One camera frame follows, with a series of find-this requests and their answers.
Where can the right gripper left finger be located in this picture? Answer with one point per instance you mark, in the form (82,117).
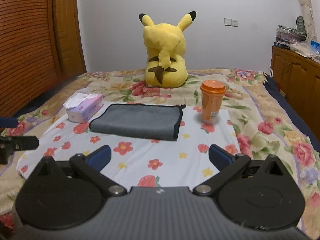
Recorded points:
(89,169)

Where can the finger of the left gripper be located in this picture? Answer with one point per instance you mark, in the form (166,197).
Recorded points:
(8,122)
(19,143)

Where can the white wall switch plate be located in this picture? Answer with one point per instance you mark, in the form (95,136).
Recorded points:
(231,22)

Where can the orange lidded cup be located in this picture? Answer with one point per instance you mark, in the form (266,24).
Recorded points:
(212,93)

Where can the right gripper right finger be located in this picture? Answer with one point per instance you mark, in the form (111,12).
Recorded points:
(230,168)

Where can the cream lace curtain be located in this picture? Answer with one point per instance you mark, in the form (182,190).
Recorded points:
(307,13)

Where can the purple tissue box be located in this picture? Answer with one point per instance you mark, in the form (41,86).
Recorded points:
(80,107)

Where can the white floral cloth mat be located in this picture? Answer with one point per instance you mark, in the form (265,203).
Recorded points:
(141,162)

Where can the wooden sideboard cabinet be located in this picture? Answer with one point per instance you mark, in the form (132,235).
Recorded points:
(298,78)

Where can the blue picture box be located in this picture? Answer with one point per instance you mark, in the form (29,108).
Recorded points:
(315,46)

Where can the yellow Pikachu plush toy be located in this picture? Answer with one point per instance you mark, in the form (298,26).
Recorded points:
(165,46)

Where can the stack of folded fabrics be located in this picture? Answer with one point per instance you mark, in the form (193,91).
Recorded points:
(289,35)

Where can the wooden slatted wardrobe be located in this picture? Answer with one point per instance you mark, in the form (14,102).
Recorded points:
(40,48)

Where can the floral bed quilt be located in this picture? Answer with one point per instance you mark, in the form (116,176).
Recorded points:
(262,126)

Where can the purple and grey towel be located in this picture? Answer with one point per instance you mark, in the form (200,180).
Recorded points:
(142,121)

